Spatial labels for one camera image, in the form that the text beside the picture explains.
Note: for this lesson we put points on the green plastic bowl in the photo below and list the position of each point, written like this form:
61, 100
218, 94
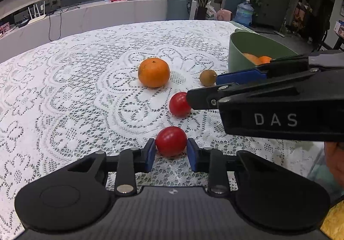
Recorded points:
244, 42

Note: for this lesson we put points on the white wifi router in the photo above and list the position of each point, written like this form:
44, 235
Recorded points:
37, 13

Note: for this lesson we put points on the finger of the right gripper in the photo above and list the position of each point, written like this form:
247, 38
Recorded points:
206, 98
244, 76

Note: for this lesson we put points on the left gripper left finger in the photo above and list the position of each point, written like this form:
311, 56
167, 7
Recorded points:
125, 165

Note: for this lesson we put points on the white lace tablecloth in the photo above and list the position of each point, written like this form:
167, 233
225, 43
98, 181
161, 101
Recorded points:
69, 98

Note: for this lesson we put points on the white tv console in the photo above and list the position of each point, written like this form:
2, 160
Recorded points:
84, 18

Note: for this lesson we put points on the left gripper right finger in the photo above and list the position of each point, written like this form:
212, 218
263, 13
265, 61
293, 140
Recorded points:
215, 164

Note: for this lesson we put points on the brown kiwi fruit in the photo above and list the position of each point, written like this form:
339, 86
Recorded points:
208, 77

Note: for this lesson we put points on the orange mandarin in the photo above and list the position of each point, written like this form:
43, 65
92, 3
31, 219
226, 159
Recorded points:
153, 72
265, 59

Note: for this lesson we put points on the grey green trash bin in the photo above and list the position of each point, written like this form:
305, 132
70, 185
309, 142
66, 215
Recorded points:
178, 9

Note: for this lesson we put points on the pink piggy appliance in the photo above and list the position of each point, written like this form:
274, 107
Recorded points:
224, 15

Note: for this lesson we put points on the person's hand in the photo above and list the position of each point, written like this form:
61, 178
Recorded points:
334, 157

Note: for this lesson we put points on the blue water jug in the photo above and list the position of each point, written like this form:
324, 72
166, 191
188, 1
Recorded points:
244, 13

